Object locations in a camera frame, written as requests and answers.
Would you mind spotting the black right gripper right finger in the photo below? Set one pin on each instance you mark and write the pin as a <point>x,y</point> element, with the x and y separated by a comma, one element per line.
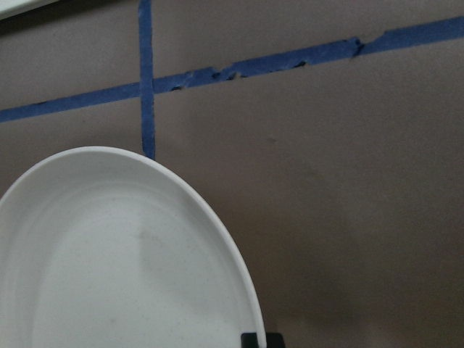
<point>274,340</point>

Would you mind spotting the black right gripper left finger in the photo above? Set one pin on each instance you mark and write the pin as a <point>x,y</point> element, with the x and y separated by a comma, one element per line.
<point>249,340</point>

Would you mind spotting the white round plate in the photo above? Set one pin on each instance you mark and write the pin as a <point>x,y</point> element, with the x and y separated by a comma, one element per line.
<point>102,247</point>

